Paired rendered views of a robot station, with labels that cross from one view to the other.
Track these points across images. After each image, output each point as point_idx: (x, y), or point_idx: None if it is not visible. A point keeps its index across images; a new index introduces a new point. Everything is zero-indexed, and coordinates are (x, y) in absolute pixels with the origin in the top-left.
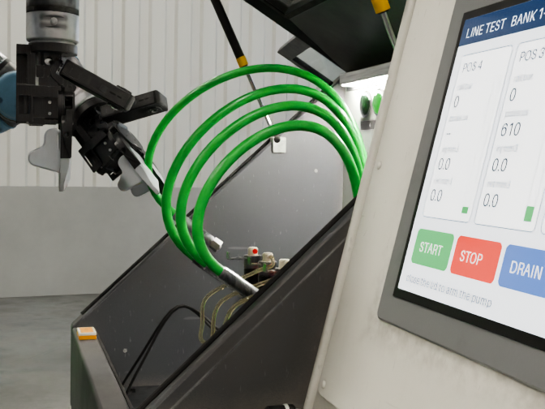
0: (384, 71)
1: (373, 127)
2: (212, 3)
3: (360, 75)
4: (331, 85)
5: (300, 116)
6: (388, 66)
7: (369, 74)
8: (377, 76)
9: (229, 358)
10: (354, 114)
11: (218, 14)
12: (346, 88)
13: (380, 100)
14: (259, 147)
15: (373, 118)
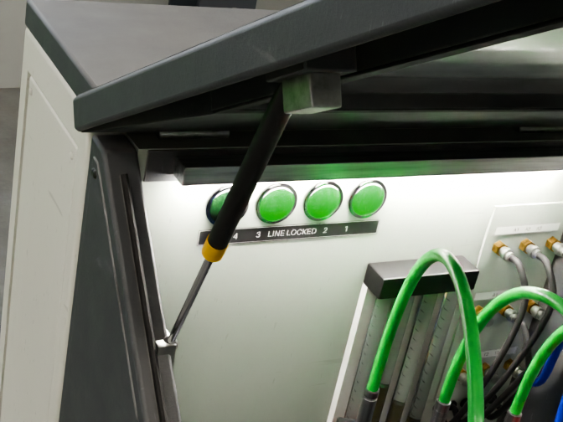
0: (355, 174)
1: (247, 238)
2: (265, 163)
3: (274, 174)
4: (132, 183)
5: (157, 275)
6: (371, 167)
7: (307, 175)
8: (333, 179)
9: None
10: (174, 221)
11: (259, 180)
12: (146, 177)
13: (292, 203)
14: (159, 378)
15: (247, 226)
